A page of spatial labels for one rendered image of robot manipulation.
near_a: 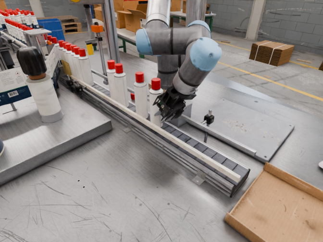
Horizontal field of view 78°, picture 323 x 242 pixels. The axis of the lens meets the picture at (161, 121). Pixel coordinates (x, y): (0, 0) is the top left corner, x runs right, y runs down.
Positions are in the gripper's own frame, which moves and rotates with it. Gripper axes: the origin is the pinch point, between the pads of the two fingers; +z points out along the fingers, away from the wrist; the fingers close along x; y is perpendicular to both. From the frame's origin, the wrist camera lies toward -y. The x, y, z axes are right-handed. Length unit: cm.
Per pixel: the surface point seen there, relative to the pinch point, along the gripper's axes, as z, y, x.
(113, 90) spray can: 13.7, 2.1, -27.9
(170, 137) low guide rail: -2.0, 4.9, 8.0
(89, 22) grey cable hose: 9, -9, -68
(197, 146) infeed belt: -3.2, -1.0, 16.5
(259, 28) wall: 148, -576, -134
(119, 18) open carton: 120, -147, -206
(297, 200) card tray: -16, -7, 47
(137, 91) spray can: -1.2, 3.0, -14.5
